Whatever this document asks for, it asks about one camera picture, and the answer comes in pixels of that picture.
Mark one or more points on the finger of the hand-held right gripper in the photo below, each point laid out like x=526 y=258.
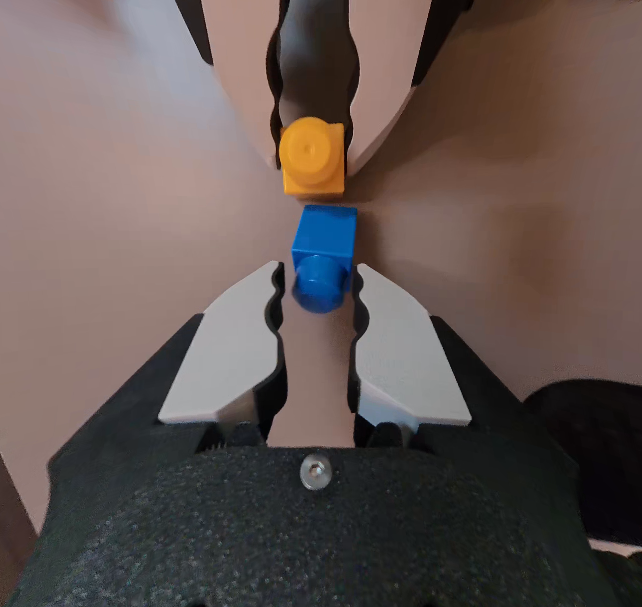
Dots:
x=391 y=25
x=235 y=25

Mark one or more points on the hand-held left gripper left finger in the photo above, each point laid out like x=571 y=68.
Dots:
x=220 y=366

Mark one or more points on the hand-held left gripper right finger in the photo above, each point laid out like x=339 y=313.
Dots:
x=411 y=366

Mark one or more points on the orange mega block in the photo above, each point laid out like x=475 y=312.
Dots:
x=311 y=150

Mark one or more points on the blue mega block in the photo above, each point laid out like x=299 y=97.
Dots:
x=326 y=230

